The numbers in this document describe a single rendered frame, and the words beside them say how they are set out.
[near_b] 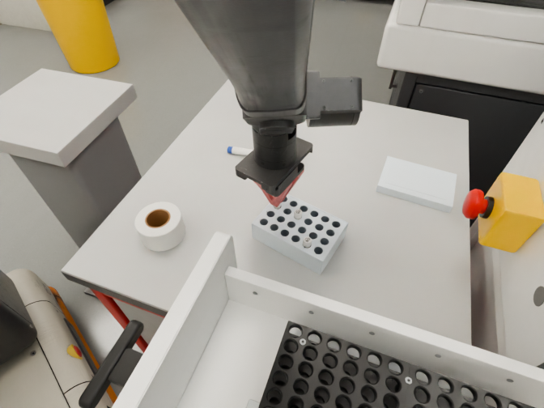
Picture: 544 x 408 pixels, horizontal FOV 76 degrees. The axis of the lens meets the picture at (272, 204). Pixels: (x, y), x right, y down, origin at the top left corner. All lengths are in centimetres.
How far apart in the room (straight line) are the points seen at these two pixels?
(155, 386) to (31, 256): 146
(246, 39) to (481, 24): 76
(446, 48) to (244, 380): 78
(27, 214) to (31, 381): 97
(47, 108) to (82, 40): 181
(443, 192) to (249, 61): 53
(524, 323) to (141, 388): 40
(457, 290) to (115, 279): 50
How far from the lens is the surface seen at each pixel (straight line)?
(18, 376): 116
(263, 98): 27
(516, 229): 51
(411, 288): 55
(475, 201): 50
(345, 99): 40
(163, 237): 54
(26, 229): 187
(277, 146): 43
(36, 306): 124
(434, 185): 68
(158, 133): 211
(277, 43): 17
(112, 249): 60
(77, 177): 95
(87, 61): 282
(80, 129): 87
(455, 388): 36
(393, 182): 65
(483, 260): 68
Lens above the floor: 122
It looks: 49 degrees down
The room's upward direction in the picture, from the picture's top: straight up
